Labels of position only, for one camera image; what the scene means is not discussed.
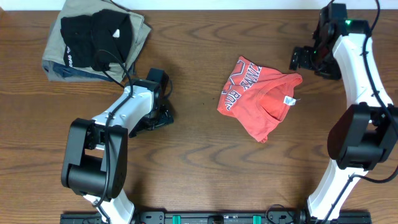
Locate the black folded garment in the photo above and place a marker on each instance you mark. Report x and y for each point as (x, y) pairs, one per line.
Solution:
(96, 41)

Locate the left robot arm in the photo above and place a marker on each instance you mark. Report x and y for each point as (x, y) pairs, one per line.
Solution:
(95, 160)

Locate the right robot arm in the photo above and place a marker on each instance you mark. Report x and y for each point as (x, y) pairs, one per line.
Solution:
(366, 133)

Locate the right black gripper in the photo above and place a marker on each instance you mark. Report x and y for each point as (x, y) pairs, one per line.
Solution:
(300, 58)

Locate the khaki folded garment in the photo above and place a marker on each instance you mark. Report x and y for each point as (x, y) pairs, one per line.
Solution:
(56, 47)

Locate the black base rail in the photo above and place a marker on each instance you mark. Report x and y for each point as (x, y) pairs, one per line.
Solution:
(273, 216)

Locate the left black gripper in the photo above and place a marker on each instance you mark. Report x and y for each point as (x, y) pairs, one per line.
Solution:
(162, 117)

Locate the red printed t-shirt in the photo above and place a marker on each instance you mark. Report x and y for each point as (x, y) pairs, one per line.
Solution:
(258, 97)

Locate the grey blue folded garment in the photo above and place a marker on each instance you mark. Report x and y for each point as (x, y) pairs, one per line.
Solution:
(61, 73)

